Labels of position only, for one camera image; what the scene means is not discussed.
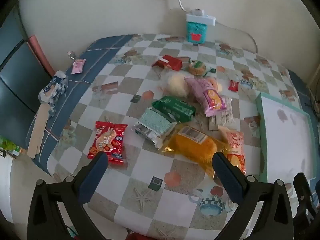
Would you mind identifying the green pastry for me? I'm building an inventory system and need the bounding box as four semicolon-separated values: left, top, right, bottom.
184;59;217;77

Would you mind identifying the cardboard strip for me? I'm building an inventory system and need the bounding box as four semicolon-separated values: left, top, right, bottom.
27;102;51;159

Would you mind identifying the dark green snack packet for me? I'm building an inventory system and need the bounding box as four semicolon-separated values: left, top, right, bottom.
152;96;197;123

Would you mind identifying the teal rimmed tray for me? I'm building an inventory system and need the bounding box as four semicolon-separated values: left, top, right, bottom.
255;92;317;183

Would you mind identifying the teal toy box red mouth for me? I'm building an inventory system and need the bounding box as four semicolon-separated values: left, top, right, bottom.
186;20;208;45

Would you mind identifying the light green wafer packet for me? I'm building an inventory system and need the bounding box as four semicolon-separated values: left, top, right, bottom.
133;107;177;148

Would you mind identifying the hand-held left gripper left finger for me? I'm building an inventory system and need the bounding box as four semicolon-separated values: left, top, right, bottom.
27;151;108;240

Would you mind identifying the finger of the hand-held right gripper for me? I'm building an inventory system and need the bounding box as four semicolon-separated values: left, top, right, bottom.
293;172;320;240

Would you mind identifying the round bun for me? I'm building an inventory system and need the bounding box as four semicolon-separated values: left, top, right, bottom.
159;72;191;98

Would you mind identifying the reddish pole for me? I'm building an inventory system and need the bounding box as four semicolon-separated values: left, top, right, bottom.
27;36;55;77

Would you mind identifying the yellow cake packet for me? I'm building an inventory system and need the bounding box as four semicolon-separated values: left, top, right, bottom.
161;124;226;178

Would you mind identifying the pink swiss roll packet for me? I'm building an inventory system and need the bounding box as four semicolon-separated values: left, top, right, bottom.
184;77;227;117

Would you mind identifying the small pink packet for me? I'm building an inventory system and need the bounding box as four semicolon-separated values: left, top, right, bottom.
71;58;87;75

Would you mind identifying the dark cabinet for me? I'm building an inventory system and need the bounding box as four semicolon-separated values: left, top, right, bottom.
0;6;54;153

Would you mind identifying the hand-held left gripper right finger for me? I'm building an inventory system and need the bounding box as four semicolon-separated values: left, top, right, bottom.
212;151;294;240

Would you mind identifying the orange biscuit packet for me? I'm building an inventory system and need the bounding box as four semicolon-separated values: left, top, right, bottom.
219;126;247;176

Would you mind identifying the red snack box packet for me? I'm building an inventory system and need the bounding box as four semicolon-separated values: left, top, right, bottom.
152;54;185;72

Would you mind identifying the clear white snack packet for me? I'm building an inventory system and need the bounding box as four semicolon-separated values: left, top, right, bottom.
208;96;236;131

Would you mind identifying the crumpled blue white wrapper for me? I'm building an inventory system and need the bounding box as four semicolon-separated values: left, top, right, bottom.
37;70;69;117

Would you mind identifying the white power strip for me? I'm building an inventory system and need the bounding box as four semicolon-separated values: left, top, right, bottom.
185;8;216;27

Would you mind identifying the checkered tablecloth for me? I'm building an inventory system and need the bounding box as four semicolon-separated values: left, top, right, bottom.
32;33;320;238

